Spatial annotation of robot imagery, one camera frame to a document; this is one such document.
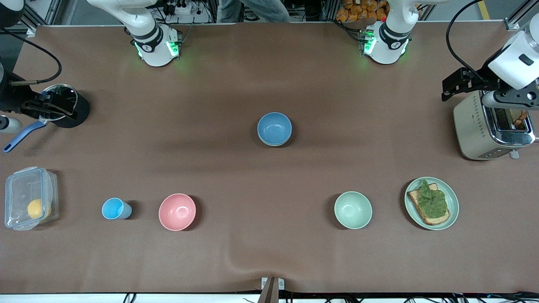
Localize glass lid with blue knob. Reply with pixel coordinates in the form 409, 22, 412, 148
41, 84, 79, 122

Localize green lettuce leaf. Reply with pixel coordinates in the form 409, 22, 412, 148
418, 179, 448, 218

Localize light blue cup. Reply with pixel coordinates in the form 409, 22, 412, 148
101, 197, 132, 220

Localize person in blue jeans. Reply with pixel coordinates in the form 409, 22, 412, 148
217, 0, 291, 23

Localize orange snack bag pile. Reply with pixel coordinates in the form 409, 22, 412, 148
336, 0, 389, 22

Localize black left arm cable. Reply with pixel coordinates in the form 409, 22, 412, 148
445, 0, 491, 81

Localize yellow lemon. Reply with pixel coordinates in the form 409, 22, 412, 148
27, 199, 52, 219

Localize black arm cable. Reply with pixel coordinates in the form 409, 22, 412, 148
445, 0, 491, 81
0, 27, 62, 86

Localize blue bowl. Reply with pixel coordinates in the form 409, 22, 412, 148
257, 112, 293, 146

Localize light green bowl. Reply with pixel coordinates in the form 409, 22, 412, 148
258, 134, 292, 147
334, 191, 373, 230

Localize brown bread slice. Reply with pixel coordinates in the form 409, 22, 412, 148
509, 109, 529, 129

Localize beige and chrome toaster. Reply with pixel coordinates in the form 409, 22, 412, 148
454, 89, 536, 161

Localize pink bowl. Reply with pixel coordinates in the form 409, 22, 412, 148
158, 193, 197, 231

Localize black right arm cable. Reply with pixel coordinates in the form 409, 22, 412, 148
0, 27, 62, 86

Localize toast slice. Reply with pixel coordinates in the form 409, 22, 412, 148
407, 183, 450, 226

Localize black pot with blue handle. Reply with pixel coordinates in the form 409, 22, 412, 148
3, 84, 91, 153

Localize clear plastic lidded container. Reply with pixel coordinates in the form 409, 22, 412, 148
4, 167, 59, 231

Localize white power strip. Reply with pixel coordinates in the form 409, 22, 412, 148
162, 0, 211, 24

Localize metal table edge bracket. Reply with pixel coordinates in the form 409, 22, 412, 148
258, 277, 285, 303

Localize light green plate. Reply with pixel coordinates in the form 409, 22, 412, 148
404, 177, 459, 231

